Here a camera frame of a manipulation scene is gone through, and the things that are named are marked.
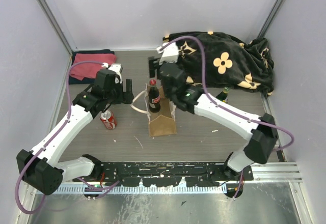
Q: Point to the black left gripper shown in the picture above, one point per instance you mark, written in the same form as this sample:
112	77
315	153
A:
126	97

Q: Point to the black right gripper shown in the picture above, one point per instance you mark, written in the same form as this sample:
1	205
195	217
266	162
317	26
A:
154	64

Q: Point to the dark cola bottle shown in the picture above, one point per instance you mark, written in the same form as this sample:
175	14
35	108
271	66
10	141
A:
153	97

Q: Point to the brown canvas bag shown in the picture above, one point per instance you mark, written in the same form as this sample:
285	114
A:
162	123

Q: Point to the green glass bottle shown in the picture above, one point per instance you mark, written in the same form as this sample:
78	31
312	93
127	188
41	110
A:
223	95

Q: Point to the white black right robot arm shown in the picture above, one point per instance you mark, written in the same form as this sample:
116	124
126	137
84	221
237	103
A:
259	131

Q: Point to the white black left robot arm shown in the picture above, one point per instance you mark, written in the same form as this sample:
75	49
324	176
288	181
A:
41	167

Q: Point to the red soda can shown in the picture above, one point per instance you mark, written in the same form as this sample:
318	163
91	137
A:
108	119

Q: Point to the red folded cloth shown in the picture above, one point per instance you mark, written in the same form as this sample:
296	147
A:
86	71

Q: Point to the black floral blanket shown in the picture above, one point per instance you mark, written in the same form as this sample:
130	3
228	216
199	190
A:
231	62

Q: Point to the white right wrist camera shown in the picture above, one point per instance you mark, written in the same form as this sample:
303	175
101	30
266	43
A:
169	53

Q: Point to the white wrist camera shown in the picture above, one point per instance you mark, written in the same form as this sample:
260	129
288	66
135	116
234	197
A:
117	68
169	53

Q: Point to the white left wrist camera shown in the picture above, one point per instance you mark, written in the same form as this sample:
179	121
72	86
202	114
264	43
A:
117	68

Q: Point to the white slotted cable duct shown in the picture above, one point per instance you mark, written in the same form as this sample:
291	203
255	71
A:
81	188

